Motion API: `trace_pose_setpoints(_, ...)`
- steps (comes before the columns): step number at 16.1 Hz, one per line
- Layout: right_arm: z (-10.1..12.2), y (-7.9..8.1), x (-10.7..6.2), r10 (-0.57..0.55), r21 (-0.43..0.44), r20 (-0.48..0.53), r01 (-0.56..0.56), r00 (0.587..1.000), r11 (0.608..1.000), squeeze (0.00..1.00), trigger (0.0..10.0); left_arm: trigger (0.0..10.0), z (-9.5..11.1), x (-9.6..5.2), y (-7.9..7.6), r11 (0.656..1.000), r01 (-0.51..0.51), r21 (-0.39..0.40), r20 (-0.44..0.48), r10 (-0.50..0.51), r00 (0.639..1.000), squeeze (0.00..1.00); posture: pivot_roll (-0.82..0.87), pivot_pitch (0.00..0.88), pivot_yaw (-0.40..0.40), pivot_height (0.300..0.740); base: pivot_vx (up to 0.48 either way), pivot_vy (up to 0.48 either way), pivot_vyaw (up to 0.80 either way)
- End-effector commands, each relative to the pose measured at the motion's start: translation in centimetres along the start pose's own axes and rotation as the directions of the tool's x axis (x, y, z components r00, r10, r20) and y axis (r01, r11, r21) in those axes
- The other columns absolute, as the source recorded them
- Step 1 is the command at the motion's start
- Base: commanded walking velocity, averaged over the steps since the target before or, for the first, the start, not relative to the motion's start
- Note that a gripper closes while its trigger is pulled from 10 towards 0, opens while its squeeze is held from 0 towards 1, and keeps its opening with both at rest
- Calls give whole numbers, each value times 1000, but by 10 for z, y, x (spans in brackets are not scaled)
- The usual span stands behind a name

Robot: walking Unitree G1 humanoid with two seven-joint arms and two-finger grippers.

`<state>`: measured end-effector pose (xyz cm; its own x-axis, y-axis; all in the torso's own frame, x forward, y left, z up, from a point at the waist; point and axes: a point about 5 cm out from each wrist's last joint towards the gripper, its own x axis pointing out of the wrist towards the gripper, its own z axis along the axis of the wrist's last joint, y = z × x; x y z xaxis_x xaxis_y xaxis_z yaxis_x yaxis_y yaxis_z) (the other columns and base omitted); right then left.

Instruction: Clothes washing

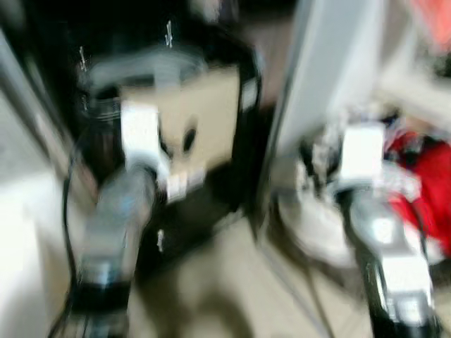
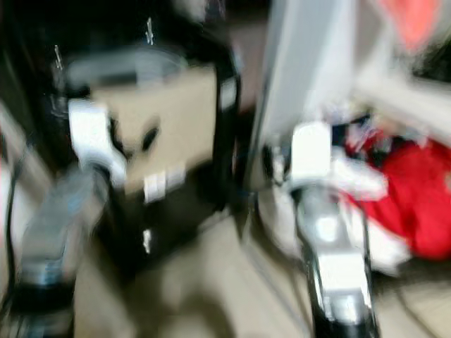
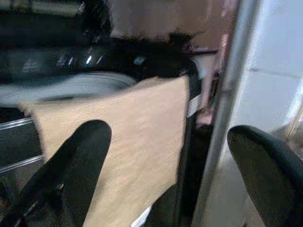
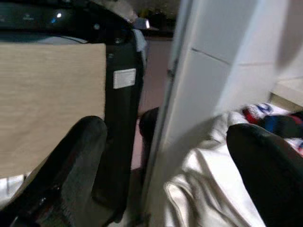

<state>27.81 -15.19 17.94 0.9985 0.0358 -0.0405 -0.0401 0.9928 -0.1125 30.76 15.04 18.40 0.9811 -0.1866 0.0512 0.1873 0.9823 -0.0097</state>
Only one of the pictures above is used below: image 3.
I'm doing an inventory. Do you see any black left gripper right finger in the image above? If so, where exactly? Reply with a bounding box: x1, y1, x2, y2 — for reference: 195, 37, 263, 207
227, 125, 303, 227

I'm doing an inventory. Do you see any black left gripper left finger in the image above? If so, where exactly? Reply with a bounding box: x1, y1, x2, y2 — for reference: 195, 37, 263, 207
0, 119, 112, 227

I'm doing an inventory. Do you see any beige cloth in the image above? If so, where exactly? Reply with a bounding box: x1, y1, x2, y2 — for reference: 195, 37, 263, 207
17, 75, 190, 227

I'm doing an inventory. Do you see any white door frame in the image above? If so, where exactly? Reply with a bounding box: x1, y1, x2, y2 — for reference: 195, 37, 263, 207
191, 0, 263, 227

